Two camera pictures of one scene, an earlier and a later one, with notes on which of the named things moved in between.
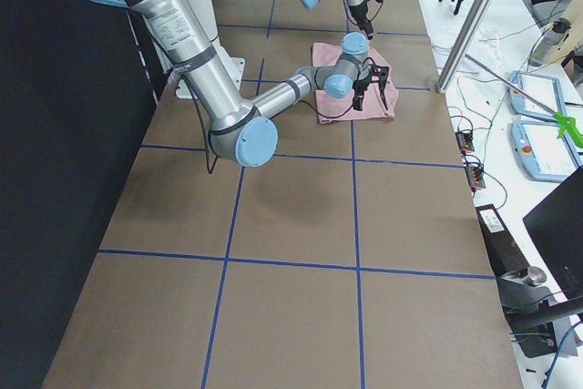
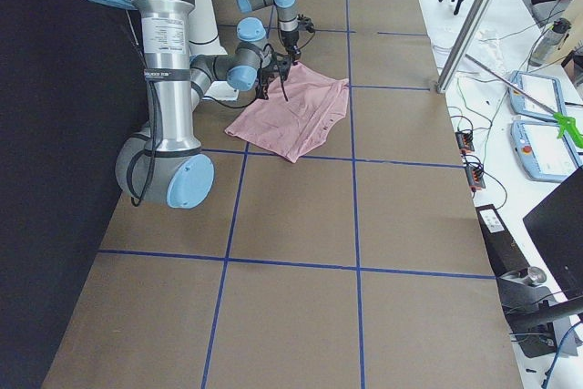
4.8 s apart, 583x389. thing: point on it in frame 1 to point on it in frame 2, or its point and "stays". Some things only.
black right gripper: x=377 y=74 to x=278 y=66
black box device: x=505 y=254 stays
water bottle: x=549 y=42 stays
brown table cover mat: x=353 y=257 stays
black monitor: x=556 y=229 stays
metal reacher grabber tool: x=567 y=123 stays
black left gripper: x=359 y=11 to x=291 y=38
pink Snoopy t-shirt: x=373 y=105 to x=284 y=127
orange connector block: x=475 y=172 stays
